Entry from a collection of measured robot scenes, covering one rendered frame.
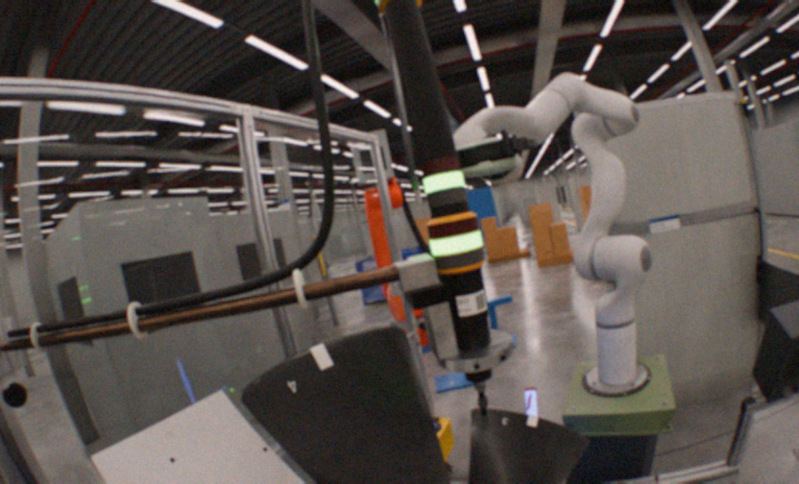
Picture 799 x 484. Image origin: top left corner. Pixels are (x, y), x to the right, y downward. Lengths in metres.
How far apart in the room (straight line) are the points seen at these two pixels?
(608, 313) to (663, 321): 1.40
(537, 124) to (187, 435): 0.87
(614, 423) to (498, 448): 0.46
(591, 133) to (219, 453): 1.11
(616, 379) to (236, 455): 0.92
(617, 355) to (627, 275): 0.24
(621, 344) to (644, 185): 1.32
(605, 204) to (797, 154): 9.19
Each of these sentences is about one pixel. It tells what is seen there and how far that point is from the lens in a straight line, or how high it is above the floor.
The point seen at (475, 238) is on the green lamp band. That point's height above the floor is 1.55.
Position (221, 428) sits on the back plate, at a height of 1.32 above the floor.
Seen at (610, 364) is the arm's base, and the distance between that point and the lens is 1.02.
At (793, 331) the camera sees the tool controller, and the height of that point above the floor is 1.23.
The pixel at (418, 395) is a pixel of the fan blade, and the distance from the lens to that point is 0.41.
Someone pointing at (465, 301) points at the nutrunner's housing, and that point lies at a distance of 0.28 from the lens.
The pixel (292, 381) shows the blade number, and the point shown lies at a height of 1.42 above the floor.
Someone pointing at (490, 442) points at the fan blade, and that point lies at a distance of 0.59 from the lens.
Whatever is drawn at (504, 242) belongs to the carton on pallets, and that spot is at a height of 0.49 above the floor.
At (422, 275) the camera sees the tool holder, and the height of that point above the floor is 1.53.
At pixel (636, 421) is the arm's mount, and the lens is 0.98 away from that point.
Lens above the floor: 1.57
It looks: 3 degrees down
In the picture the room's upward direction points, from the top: 12 degrees counter-clockwise
